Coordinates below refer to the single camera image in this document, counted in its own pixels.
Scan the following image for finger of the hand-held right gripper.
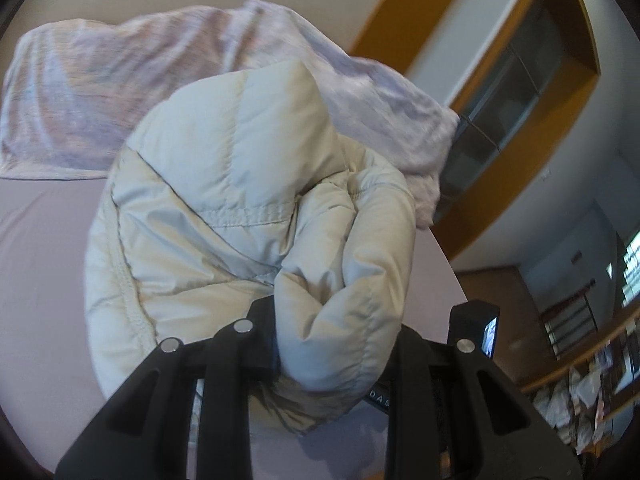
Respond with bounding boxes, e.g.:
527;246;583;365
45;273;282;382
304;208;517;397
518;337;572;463
450;300;501;361

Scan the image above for bright window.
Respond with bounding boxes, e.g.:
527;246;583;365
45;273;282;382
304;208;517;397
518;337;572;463
622;232;640;311

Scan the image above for pink floral duvet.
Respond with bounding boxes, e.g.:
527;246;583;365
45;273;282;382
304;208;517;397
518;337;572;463
0;0;461;228

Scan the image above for frosted glass door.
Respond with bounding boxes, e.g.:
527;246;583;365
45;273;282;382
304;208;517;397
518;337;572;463
440;0;568;206

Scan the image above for cluttered wooden shelf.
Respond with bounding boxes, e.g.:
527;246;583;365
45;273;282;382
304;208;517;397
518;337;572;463
520;320;640;456

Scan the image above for wooden wall cabinet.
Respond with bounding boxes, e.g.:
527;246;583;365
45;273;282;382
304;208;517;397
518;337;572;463
350;0;601;261

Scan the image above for beige puffer jacket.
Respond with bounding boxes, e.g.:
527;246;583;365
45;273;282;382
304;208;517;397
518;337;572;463
84;58;418;433

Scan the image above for dark wooden railing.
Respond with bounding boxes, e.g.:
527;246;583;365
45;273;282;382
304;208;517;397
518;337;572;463
540;294;599;361

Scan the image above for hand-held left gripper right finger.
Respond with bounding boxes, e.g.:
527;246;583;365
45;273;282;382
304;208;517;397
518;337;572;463
385;327;583;480

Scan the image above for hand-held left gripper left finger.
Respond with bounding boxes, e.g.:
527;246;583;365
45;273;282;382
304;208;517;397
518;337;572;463
55;297;281;480

